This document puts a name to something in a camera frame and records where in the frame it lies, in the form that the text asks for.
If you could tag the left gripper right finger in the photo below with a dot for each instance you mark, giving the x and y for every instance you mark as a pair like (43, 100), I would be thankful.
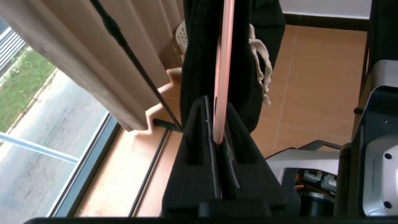
(255, 183)

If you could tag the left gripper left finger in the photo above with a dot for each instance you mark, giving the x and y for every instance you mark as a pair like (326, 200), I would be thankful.
(186, 186)

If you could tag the pink clothes hanger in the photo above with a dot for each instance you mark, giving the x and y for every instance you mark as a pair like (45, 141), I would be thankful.
(224, 77)

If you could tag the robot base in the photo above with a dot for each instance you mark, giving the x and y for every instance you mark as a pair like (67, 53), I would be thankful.
(382, 140)

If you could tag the black clothes rack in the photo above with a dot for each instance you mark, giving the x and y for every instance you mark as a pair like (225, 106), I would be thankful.
(133, 59)

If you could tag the white laundry basket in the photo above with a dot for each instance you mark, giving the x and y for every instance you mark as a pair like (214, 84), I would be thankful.
(182, 37)

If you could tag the window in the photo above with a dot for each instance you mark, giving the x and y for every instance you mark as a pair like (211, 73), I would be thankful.
(46, 140)

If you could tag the beige curtain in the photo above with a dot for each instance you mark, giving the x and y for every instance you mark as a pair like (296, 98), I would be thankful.
(77, 46)

